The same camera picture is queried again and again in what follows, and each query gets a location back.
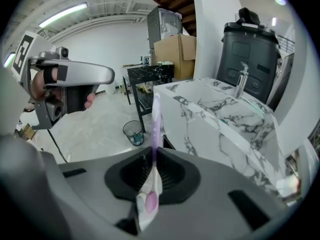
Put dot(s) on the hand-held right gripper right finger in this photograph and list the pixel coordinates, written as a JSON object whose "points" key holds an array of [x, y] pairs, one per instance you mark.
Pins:
{"points": [[212, 216]]}

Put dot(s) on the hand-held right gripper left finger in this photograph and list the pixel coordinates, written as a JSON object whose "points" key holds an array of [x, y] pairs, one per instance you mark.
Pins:
{"points": [[87, 184]]}

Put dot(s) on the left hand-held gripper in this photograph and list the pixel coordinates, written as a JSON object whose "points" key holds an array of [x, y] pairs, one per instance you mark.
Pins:
{"points": [[23, 51]]}

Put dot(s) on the person's left hand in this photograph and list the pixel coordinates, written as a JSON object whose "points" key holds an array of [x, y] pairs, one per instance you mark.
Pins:
{"points": [[38, 86]]}

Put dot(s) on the white bucket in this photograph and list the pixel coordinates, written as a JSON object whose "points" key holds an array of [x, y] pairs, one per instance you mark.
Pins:
{"points": [[110, 89]]}

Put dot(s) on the small cup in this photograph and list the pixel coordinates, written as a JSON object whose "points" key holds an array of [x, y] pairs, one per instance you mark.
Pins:
{"points": [[146, 61]]}

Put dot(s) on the black marble table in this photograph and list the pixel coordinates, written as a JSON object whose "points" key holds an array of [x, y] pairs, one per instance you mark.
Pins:
{"points": [[150, 71]]}

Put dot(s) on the black mesh trash bin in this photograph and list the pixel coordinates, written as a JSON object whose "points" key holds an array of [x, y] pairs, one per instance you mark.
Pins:
{"points": [[130, 131]]}

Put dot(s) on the pale green soap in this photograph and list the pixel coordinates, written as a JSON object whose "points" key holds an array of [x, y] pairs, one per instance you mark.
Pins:
{"points": [[159, 63]]}

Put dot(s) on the small cardboard box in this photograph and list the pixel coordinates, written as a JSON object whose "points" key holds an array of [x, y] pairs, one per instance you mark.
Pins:
{"points": [[27, 131]]}

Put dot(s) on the white soap dish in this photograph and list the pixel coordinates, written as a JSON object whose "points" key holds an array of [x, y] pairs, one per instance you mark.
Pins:
{"points": [[167, 62]]}

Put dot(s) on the grey tall cabinet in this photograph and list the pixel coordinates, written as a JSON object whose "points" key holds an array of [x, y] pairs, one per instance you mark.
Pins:
{"points": [[153, 26]]}

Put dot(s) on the marble washbasin cabinet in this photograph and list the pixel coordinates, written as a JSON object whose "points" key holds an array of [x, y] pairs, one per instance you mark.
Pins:
{"points": [[205, 134]]}

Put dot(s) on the large cardboard box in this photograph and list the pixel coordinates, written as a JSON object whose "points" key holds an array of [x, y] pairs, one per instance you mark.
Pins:
{"points": [[170, 56]]}

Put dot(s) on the chrome faucet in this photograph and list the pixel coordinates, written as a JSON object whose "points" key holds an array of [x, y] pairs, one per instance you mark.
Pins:
{"points": [[241, 84]]}

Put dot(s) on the metal railing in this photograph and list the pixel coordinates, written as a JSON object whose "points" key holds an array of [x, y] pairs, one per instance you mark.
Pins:
{"points": [[285, 44]]}

